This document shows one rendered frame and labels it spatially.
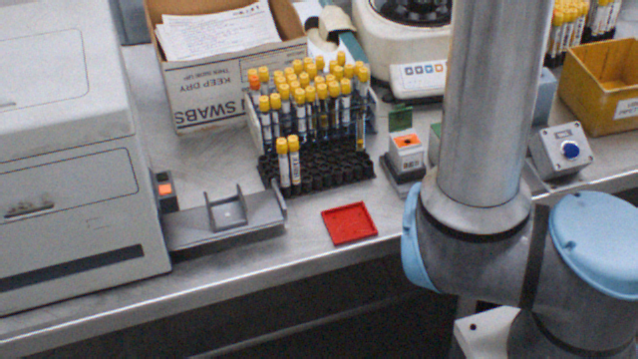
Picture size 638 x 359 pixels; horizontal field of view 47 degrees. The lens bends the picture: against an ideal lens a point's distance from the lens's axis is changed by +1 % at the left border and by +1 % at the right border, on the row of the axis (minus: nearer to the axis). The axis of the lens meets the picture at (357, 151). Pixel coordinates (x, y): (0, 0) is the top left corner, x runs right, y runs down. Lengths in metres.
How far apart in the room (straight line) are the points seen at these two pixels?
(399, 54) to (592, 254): 0.65
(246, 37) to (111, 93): 0.54
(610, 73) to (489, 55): 0.79
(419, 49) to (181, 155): 0.45
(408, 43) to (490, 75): 0.66
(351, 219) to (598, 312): 0.44
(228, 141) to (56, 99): 0.42
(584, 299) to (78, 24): 0.70
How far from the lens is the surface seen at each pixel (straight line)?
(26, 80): 0.94
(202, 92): 1.23
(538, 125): 1.28
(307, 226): 1.09
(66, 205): 0.95
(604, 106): 1.26
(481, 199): 0.73
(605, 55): 1.37
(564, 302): 0.79
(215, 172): 1.19
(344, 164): 1.15
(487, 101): 0.65
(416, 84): 1.29
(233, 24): 1.42
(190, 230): 1.06
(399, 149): 1.10
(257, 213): 1.06
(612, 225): 0.79
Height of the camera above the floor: 1.68
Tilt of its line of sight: 42 degrees down
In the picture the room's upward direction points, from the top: straight up
